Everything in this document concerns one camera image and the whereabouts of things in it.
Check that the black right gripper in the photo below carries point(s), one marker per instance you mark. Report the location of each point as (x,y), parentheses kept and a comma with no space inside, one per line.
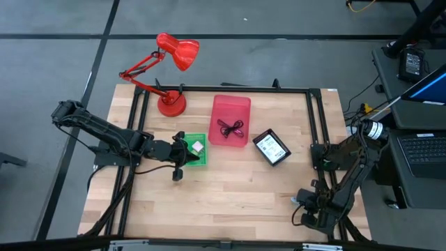
(329,209)

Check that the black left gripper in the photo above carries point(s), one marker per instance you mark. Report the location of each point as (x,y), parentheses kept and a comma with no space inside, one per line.
(163,150)

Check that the white labelled charger block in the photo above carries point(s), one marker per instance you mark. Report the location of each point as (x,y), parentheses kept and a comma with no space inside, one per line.
(198,146)

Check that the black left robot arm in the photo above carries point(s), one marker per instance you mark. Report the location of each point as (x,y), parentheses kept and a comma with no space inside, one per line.
(104,134)

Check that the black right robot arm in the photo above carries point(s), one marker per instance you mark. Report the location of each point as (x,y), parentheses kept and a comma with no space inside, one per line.
(348,178)

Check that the pink plastic bin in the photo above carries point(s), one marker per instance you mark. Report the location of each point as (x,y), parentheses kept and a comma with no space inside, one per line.
(230,108)

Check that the green plastic basket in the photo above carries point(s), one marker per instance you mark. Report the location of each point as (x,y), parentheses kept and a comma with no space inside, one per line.
(203,158)

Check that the black plastic basket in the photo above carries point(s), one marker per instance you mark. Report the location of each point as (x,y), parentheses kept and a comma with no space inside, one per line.
(259,139)

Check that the red desk lamp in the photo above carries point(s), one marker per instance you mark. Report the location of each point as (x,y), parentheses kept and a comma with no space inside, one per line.
(177,52)

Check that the black laptop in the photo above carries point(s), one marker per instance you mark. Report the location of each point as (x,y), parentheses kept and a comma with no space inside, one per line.
(423,153)

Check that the black desk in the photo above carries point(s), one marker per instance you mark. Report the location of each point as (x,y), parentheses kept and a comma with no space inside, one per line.
(411,118)

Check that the tilted monitor screen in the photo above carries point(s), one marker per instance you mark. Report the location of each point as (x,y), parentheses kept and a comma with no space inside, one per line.
(430,87)

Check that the black power brick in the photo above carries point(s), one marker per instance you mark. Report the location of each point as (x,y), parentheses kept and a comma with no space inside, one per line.
(412,64)

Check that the black aluminium table frame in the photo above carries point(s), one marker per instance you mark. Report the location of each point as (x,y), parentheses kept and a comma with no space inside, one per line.
(244,89)

